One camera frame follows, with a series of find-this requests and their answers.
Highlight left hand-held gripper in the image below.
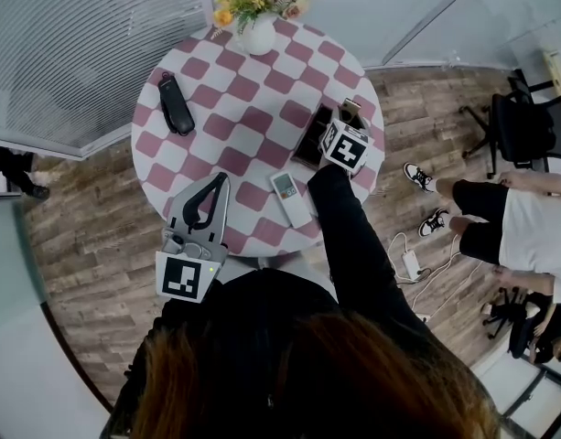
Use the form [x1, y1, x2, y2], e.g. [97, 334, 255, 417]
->
[154, 171, 232, 303]

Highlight white power strip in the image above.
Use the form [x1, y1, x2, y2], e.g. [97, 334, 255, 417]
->
[401, 250, 421, 283]

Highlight person's right forearm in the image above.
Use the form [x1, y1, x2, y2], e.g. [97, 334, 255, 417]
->
[306, 165, 403, 313]

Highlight white vase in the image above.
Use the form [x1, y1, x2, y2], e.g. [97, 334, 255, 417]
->
[236, 14, 278, 57]

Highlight person's left forearm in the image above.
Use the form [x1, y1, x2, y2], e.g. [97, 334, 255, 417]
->
[156, 294, 222, 334]

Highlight black metal frame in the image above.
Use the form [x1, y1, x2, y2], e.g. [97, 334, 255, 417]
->
[471, 348, 561, 425]

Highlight round checkered table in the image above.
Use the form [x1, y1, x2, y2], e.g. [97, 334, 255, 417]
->
[131, 16, 385, 258]

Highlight white cable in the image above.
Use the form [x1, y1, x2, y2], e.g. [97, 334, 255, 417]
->
[385, 231, 413, 285]
[409, 232, 463, 311]

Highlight light wooden side table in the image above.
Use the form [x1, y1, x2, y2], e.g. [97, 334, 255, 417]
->
[543, 48, 561, 95]

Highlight person's torso in black top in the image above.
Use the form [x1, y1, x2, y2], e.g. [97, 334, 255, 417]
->
[101, 267, 450, 439]

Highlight black remote control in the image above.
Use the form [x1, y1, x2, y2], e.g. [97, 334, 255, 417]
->
[157, 71, 196, 136]

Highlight dark brown organizer box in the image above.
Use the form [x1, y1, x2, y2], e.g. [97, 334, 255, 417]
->
[290, 102, 341, 171]

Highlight white slatted window blinds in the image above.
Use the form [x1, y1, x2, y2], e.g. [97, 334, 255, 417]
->
[0, 0, 212, 155]

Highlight white remote control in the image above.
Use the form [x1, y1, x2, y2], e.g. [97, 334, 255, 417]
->
[269, 170, 313, 230]

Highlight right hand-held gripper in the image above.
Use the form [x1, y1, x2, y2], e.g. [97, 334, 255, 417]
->
[318, 116, 372, 174]

